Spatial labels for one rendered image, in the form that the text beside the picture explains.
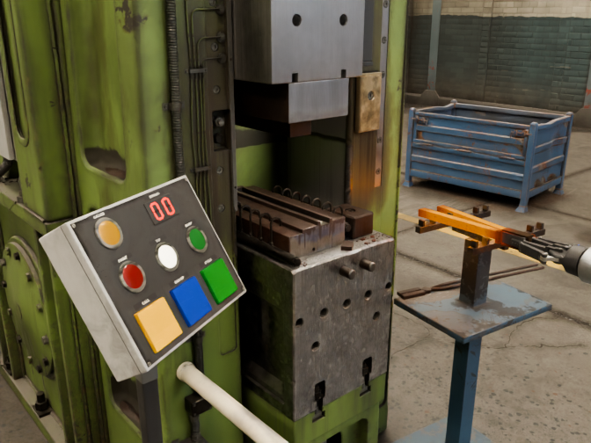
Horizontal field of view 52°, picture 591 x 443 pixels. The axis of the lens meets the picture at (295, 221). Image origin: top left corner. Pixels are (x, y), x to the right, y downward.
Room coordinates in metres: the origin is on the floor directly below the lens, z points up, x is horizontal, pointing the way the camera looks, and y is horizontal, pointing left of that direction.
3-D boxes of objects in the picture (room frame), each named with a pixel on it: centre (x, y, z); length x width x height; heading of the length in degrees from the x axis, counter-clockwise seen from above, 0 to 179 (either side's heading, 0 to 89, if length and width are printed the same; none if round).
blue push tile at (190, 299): (1.03, 0.20, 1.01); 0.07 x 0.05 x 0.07; 155
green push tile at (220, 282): (1.12, 0.16, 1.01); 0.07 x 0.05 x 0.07; 155
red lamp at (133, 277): (0.96, 0.28, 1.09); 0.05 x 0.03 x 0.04; 130
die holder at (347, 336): (1.71, 0.04, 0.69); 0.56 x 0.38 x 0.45; 40
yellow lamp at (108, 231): (0.98, 0.32, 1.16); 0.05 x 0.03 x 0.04; 130
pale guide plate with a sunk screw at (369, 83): (1.81, -0.22, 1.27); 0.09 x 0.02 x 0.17; 130
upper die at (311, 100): (1.67, 0.08, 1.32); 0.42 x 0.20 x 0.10; 40
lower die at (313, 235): (1.67, 0.08, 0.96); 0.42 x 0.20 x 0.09; 40
